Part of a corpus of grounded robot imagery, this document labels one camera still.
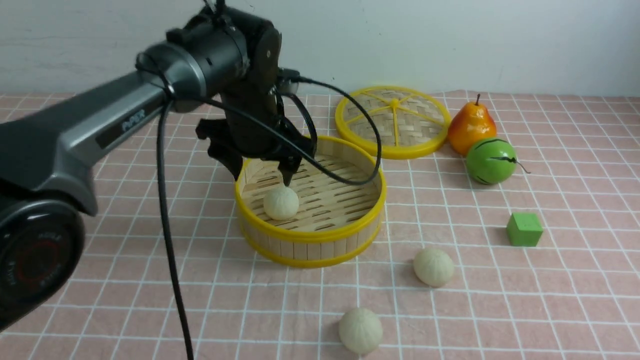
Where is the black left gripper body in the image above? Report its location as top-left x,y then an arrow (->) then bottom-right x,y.
221,6 -> 298,158

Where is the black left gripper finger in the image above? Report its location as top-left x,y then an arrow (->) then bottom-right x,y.
276,150 -> 303,187
206,137 -> 243,182

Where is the white steamed bun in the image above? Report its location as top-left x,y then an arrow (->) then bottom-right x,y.
413,248 -> 455,288
263,184 -> 300,221
338,307 -> 384,355

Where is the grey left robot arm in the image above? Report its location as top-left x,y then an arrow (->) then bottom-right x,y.
0,0 -> 317,330

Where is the yellow bamboo steamer tray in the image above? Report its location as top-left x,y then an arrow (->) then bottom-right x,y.
235,136 -> 387,268

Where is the yellow bamboo steamer lid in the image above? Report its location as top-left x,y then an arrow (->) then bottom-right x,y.
334,86 -> 451,160

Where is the orange yellow toy pear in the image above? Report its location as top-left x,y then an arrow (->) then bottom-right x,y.
446,93 -> 498,157

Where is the green cube block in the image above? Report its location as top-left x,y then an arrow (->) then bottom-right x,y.
506,212 -> 544,248

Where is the pink checkered tablecloth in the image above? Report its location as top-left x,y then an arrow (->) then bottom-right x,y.
1,93 -> 640,360

